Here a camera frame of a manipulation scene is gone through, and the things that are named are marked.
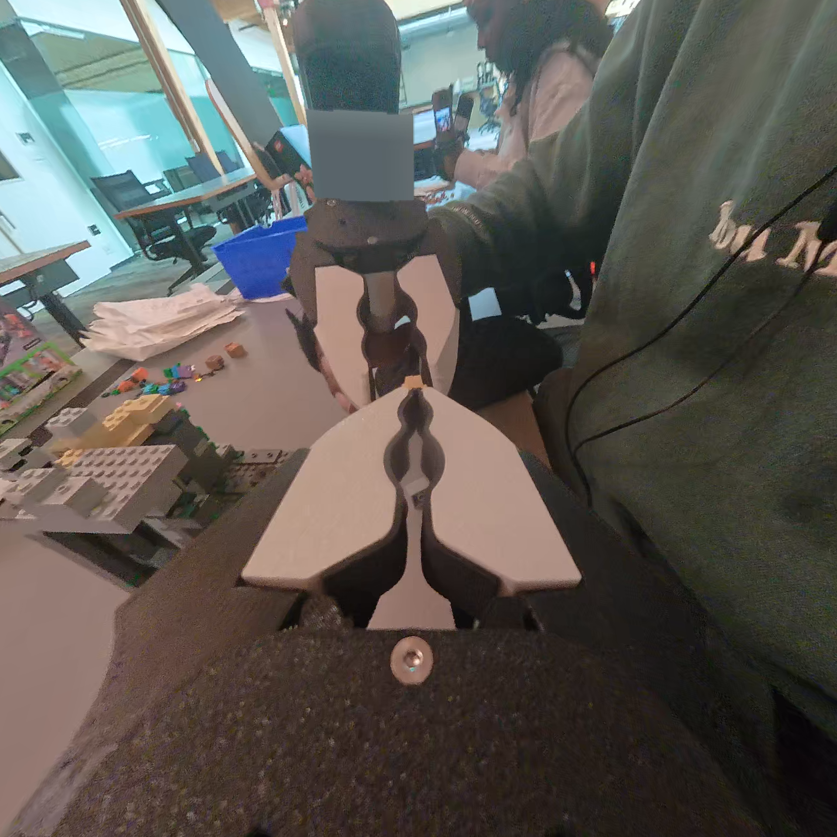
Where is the heap of colourful toy pieces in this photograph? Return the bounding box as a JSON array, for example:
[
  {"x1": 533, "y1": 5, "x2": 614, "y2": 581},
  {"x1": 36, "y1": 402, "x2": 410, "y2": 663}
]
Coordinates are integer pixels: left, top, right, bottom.
[{"x1": 103, "y1": 363, "x2": 200, "y2": 400}]

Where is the blue plastic bin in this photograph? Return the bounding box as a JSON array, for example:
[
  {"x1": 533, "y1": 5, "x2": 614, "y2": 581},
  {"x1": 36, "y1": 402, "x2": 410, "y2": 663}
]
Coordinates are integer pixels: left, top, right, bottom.
[{"x1": 212, "y1": 216, "x2": 310, "y2": 302}]

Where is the toy brick building model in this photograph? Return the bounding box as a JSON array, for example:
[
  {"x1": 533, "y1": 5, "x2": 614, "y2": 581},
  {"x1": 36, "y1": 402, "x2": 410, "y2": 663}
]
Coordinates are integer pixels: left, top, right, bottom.
[{"x1": 0, "y1": 391, "x2": 298, "y2": 570}]

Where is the wood-edged meeting table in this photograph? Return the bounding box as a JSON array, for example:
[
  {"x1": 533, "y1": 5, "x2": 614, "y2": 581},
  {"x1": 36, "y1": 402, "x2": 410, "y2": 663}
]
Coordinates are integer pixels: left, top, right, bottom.
[{"x1": 114, "y1": 167, "x2": 259, "y2": 220}]

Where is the person's green sweatshirt torso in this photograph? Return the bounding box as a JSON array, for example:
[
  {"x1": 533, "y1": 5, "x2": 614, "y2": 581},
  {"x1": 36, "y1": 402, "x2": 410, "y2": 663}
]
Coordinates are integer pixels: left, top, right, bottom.
[{"x1": 533, "y1": 0, "x2": 837, "y2": 837}]

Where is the green toy set box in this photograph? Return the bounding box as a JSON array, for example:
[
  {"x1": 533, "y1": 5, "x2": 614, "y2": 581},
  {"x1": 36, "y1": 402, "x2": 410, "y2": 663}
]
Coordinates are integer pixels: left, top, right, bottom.
[{"x1": 0, "y1": 297, "x2": 84, "y2": 436}]

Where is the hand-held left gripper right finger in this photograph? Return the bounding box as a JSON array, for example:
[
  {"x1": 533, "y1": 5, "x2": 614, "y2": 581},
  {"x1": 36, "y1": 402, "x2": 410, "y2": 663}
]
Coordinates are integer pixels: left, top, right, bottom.
[{"x1": 420, "y1": 389, "x2": 583, "y2": 627}]

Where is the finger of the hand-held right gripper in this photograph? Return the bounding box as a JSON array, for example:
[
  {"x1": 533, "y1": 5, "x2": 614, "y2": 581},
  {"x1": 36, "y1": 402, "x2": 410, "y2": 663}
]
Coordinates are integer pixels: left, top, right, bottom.
[
  {"x1": 395, "y1": 252, "x2": 462, "y2": 396},
  {"x1": 314, "y1": 265, "x2": 375, "y2": 411}
]

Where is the black cord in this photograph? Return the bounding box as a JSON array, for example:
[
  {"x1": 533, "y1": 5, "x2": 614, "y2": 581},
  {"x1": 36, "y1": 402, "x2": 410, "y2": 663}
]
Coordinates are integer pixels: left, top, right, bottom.
[{"x1": 564, "y1": 167, "x2": 837, "y2": 459}]

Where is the black meeting chair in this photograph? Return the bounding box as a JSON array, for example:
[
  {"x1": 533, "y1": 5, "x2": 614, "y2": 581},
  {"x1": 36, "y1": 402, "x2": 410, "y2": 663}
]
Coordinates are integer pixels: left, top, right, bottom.
[{"x1": 92, "y1": 169, "x2": 218, "y2": 262}]

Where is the person's right forearm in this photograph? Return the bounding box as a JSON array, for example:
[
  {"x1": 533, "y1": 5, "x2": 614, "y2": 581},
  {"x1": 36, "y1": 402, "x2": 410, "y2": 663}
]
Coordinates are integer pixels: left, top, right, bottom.
[{"x1": 428, "y1": 92, "x2": 629, "y2": 315}]

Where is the wood-edged side table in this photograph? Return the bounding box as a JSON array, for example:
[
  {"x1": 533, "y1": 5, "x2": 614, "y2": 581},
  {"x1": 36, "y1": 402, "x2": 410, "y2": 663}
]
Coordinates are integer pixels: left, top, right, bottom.
[{"x1": 0, "y1": 239, "x2": 92, "y2": 344}]

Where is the white paper bag pile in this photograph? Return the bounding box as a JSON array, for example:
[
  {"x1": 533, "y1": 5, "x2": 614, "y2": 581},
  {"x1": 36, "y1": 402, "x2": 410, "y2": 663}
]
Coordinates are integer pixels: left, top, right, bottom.
[{"x1": 84, "y1": 283, "x2": 248, "y2": 362}]

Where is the grey desk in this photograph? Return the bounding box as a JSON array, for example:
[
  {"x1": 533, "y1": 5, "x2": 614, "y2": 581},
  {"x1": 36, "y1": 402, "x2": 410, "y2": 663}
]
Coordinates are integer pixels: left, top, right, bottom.
[{"x1": 0, "y1": 288, "x2": 557, "y2": 818}]

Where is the black quilted wrist pad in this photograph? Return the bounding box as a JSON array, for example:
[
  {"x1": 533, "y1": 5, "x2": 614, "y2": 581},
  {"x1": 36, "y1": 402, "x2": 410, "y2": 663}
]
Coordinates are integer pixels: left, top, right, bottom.
[{"x1": 450, "y1": 313, "x2": 565, "y2": 412}]

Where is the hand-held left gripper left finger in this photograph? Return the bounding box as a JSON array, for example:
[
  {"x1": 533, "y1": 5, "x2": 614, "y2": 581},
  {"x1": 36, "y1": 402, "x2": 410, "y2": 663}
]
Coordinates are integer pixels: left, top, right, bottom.
[{"x1": 241, "y1": 389, "x2": 419, "y2": 627}]

